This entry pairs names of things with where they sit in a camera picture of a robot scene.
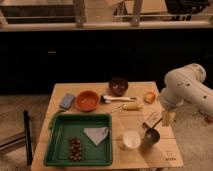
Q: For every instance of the blue sponge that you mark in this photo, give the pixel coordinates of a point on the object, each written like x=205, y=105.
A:
x=67, y=101

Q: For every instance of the orange fruit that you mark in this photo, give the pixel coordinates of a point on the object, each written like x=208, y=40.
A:
x=149, y=97

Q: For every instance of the green plastic tray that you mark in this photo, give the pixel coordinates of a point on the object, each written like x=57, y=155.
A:
x=68, y=126

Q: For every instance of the red grape bunch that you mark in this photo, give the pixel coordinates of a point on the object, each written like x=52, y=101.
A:
x=75, y=149

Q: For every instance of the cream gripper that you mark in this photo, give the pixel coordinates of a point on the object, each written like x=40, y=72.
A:
x=167, y=118

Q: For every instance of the grey towel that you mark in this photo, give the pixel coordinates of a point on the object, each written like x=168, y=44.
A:
x=96, y=135

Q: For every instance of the black table leg bar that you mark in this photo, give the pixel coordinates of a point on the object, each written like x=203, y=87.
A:
x=27, y=134

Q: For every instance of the dark brown bowl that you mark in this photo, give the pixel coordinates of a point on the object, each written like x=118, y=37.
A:
x=118, y=86

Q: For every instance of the wooden table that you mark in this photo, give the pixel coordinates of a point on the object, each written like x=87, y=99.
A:
x=164, y=154

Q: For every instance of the small wooden block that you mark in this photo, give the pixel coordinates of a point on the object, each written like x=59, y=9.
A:
x=152, y=119

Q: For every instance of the white handled brush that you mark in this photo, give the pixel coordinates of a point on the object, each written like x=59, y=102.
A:
x=109, y=99

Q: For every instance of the orange red bowl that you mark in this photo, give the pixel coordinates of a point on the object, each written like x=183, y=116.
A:
x=86, y=101

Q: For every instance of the white cup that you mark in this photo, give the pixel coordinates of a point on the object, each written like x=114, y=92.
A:
x=131, y=140

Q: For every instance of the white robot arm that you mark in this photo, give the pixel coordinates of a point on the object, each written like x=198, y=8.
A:
x=185, y=84

